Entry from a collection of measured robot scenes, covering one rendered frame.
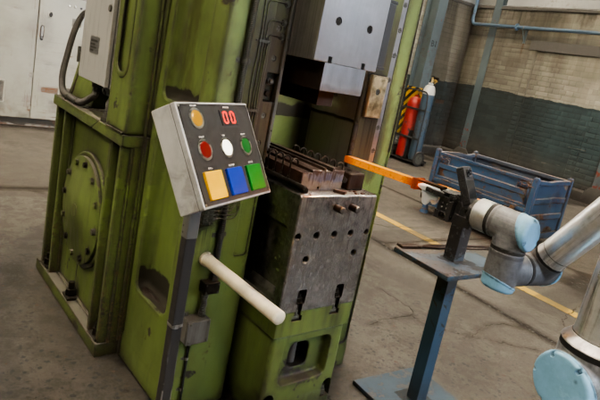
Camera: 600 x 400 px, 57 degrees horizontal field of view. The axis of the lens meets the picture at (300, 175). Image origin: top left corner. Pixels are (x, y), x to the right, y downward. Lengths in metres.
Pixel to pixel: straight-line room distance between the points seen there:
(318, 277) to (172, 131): 0.91
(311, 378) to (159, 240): 0.81
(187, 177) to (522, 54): 9.68
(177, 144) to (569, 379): 1.04
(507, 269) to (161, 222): 1.33
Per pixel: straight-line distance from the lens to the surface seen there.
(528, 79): 10.64
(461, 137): 11.32
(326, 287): 2.13
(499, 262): 1.55
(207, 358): 2.22
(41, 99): 7.05
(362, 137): 2.28
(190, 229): 1.62
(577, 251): 1.59
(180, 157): 1.41
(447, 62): 11.26
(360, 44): 1.98
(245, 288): 1.77
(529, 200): 5.52
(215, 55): 1.85
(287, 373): 2.30
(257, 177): 1.60
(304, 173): 1.93
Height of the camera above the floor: 1.36
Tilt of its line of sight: 12 degrees down
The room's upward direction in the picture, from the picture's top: 11 degrees clockwise
